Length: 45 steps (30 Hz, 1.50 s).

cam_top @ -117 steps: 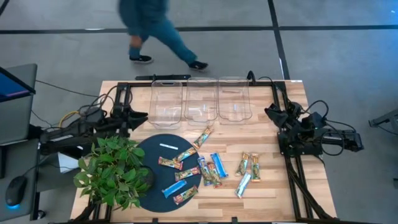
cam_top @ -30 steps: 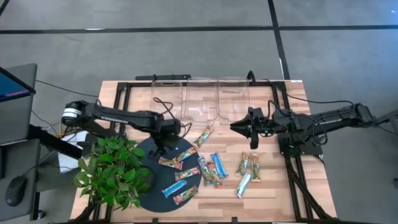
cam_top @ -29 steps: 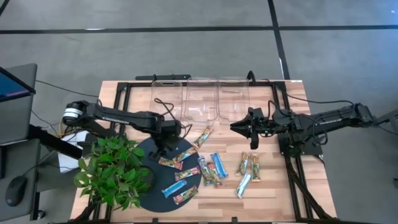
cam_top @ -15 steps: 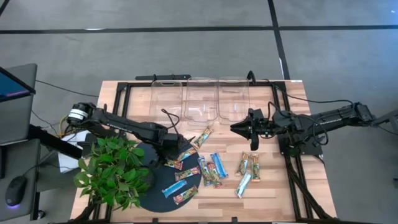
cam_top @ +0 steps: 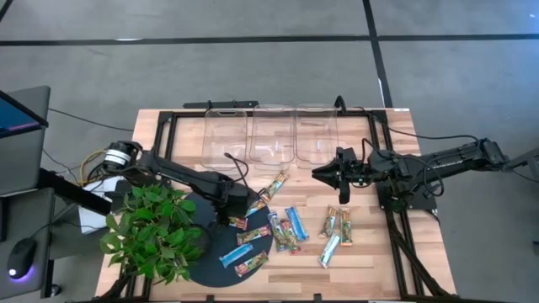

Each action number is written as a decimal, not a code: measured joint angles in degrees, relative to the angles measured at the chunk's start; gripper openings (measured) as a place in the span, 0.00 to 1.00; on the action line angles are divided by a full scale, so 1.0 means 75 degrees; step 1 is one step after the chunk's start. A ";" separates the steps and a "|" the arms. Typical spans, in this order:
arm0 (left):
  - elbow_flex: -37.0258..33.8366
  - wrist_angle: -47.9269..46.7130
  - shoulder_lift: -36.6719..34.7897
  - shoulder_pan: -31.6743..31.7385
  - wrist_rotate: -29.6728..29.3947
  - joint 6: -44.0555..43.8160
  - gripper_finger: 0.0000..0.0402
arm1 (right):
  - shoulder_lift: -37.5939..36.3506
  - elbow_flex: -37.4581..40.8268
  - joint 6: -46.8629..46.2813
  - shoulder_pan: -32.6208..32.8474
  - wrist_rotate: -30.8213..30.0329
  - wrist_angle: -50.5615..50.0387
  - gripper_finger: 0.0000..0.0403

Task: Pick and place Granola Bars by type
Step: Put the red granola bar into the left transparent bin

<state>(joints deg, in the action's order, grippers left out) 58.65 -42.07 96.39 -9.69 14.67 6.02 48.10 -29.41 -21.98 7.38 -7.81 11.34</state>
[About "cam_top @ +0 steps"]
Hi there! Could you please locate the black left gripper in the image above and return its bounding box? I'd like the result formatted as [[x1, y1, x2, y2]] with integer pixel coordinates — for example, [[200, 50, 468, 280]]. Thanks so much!
[[210, 178, 261, 227]]

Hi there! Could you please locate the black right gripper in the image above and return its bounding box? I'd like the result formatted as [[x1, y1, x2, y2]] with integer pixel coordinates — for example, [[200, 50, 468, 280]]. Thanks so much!
[[312, 146, 374, 205]]

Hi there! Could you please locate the orange peanut butter granola bar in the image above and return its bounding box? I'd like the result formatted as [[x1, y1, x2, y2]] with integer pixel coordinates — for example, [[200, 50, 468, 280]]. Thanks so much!
[[339, 208, 354, 247], [259, 170, 291, 203], [318, 205, 339, 240]]

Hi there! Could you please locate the blue-green granola bar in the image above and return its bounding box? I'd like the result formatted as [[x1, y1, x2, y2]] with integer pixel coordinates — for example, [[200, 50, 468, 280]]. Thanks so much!
[[267, 210, 287, 253]]

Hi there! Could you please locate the white-backed granola bar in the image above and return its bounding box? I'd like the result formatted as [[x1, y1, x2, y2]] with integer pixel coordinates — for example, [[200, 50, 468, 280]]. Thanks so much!
[[318, 232, 341, 269]]

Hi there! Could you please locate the clear plastic bin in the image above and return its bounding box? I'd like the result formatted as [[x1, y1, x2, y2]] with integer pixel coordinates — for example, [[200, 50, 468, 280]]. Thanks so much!
[[248, 104, 296, 166], [294, 103, 340, 165], [200, 108, 248, 172]]

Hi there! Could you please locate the round dark blue placemat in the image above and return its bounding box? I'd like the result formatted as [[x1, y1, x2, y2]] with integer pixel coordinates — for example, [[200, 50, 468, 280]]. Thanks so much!
[[184, 189, 280, 289]]

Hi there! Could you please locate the green plant in black pot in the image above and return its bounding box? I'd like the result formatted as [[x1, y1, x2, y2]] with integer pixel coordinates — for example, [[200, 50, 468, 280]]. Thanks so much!
[[99, 183, 211, 287]]

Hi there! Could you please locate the black power strip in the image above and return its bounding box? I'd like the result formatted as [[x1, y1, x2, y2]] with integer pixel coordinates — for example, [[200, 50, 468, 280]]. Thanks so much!
[[183, 99, 260, 110]]

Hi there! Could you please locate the white paper sheet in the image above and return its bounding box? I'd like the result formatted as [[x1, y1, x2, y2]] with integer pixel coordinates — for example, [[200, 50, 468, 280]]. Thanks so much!
[[77, 175, 123, 236]]

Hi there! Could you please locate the black desk beam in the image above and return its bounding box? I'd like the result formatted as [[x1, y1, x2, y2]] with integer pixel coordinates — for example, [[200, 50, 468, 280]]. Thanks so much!
[[36, 167, 114, 216]]

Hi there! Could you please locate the grey metal stand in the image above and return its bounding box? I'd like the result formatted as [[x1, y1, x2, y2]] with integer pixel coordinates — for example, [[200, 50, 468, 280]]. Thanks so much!
[[507, 146, 539, 184]]

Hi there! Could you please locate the black computer mouse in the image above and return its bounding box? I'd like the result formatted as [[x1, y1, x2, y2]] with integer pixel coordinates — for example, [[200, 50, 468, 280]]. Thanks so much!
[[7, 237, 38, 280]]

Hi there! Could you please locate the laptop with blue screen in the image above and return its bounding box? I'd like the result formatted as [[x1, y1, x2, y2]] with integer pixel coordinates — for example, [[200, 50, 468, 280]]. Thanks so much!
[[0, 89, 50, 140]]

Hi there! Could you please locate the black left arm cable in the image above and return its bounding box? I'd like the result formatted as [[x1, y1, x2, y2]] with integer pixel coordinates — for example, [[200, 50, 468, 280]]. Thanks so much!
[[224, 151, 250, 186]]

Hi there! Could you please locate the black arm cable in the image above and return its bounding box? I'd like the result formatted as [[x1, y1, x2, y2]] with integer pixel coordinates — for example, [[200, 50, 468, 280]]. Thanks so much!
[[224, 151, 250, 186], [334, 95, 481, 146]]

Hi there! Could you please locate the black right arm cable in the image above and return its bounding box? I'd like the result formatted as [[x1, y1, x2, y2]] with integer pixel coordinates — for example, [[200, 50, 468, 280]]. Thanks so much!
[[334, 95, 481, 146]]

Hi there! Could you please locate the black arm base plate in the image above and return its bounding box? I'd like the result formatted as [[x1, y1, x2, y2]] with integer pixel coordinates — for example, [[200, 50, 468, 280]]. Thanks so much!
[[376, 176, 439, 212]]

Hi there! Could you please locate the yellow cable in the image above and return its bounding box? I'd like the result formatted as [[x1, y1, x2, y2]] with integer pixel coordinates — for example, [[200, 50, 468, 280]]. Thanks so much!
[[78, 149, 111, 186]]

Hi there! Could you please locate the black floor cable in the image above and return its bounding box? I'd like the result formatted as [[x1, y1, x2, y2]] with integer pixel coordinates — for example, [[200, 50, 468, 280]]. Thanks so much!
[[48, 108, 135, 132]]

